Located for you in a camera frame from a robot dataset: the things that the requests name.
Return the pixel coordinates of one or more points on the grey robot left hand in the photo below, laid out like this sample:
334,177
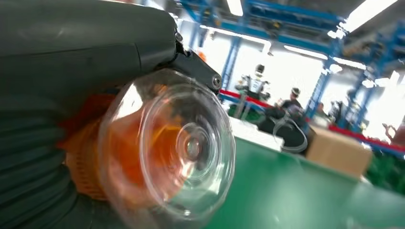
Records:
79,47

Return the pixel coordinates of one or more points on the blue warehouse shelving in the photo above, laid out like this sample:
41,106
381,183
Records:
231,60

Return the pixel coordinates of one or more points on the white humanoid robot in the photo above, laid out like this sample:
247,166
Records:
254,83

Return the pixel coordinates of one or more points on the green plastic crate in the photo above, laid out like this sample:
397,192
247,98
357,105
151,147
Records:
386,170
250,115

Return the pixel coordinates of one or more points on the white table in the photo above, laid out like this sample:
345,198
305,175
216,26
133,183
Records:
253,132

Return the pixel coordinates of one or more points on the black remote controller case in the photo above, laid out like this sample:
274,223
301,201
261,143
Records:
291,136

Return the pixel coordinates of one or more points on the brown cardboard box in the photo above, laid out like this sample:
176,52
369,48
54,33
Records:
338,153

